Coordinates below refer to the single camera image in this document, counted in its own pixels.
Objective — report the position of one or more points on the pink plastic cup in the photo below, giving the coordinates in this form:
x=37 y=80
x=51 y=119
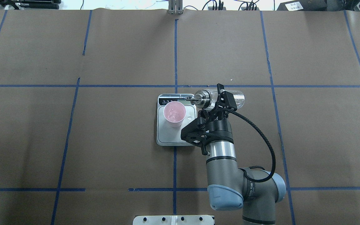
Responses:
x=174 y=113

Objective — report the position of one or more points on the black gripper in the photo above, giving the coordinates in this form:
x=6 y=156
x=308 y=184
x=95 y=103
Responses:
x=221 y=130

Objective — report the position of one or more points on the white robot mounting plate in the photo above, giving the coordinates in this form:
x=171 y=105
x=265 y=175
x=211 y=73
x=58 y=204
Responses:
x=174 y=220

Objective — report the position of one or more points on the silver digital kitchen scale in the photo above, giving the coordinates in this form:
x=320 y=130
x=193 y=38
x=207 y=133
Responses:
x=166 y=135

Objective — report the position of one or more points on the aluminium frame post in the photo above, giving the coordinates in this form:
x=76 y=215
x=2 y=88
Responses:
x=175 y=7

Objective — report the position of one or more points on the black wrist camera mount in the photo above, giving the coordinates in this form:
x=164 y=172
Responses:
x=195 y=133

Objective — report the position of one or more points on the glass sauce dispenser bottle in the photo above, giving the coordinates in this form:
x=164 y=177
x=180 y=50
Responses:
x=206 y=98

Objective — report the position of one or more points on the brown paper table cover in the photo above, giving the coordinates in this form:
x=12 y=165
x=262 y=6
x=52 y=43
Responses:
x=78 y=98

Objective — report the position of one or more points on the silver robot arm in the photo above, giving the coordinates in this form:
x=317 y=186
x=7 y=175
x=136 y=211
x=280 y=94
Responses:
x=231 y=187

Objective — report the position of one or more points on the black box with label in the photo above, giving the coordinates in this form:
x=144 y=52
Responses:
x=303 y=5

